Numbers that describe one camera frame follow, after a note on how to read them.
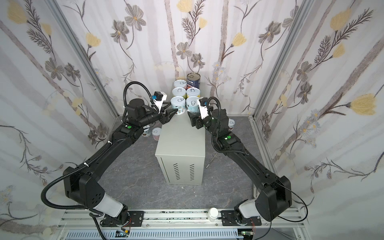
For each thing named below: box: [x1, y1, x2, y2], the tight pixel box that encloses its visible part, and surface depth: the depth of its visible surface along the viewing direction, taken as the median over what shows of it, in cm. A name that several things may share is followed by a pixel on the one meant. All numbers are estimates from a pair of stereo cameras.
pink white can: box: [173, 79, 187, 88], surface depth 83 cm
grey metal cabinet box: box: [155, 111, 206, 186], surface depth 69 cm
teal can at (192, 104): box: [186, 96, 200, 113], surface depth 73 cm
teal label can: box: [170, 96, 187, 115], surface depth 73 cm
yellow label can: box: [186, 87, 201, 98], surface depth 79 cm
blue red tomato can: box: [186, 72, 201, 90], surface depth 80 cm
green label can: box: [172, 87, 187, 99], surface depth 78 cm
